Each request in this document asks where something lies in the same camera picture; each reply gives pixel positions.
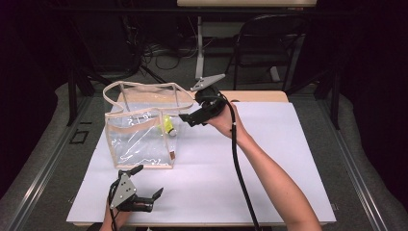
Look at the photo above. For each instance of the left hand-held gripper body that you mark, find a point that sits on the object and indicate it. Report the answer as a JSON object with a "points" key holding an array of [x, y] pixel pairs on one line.
{"points": [[123, 192]]}

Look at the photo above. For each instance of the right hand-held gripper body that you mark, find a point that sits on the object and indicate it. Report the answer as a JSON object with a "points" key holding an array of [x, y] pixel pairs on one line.
{"points": [[210, 102]]}

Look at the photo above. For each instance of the yellow shuttlecock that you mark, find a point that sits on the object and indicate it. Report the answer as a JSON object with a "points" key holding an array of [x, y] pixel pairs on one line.
{"points": [[167, 124]]}

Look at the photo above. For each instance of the clear plastic bag beige trim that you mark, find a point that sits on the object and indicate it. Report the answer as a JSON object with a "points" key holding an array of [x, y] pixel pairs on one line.
{"points": [[134, 144]]}

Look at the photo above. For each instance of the person's left hand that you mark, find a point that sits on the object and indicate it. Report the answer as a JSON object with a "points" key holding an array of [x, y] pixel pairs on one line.
{"points": [[120, 218]]}

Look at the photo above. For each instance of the person's right hand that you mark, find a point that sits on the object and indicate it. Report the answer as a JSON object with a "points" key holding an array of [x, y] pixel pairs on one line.
{"points": [[226, 123]]}

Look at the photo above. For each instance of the white table cover sheet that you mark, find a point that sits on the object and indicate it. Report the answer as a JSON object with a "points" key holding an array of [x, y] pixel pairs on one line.
{"points": [[208, 179]]}

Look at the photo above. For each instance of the white desk with metal leg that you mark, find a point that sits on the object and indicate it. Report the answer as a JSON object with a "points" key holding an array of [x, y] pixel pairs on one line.
{"points": [[200, 48]]}

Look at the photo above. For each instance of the black folding chair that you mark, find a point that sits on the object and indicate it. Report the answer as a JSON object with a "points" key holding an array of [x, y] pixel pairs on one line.
{"points": [[266, 41]]}

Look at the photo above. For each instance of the black tripod stand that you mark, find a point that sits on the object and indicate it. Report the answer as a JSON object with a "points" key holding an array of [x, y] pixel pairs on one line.
{"points": [[80, 77]]}

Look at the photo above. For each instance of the black stand leg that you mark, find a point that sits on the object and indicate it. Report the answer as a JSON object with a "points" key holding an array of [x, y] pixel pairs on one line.
{"points": [[335, 93]]}

